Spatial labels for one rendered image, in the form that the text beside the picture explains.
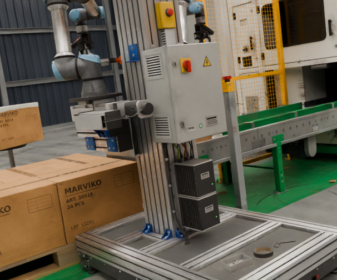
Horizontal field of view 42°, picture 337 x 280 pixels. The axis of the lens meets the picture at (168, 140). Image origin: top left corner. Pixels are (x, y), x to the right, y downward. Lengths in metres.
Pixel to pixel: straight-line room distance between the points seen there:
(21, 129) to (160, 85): 2.71
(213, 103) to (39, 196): 1.19
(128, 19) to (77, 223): 1.30
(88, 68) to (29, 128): 2.36
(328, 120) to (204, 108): 2.27
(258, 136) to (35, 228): 1.85
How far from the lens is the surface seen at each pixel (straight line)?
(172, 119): 2.11
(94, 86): 2.45
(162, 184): 2.36
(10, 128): 4.57
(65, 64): 2.49
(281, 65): 5.00
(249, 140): 3.51
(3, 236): 2.73
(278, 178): 3.81
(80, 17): 2.95
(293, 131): 3.92
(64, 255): 2.89
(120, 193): 2.99
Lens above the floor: 1.08
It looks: 8 degrees down
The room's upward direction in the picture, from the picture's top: 8 degrees counter-clockwise
